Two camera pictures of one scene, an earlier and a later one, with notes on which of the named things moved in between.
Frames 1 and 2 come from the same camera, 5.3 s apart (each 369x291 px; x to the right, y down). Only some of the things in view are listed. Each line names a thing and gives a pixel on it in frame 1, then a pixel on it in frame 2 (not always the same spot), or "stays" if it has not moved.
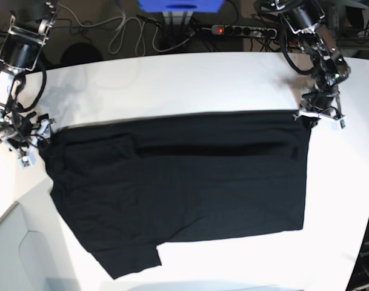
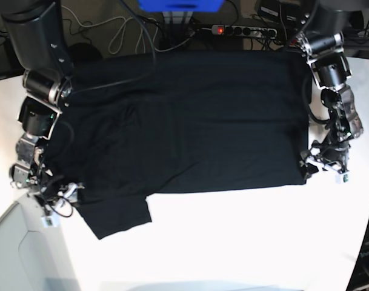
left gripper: x=16 y=127 → x=43 y=184
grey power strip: x=263 y=33 stays
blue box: x=180 y=6 stays
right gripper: x=321 y=98 → x=328 y=150
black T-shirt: x=126 y=185 → x=132 y=125
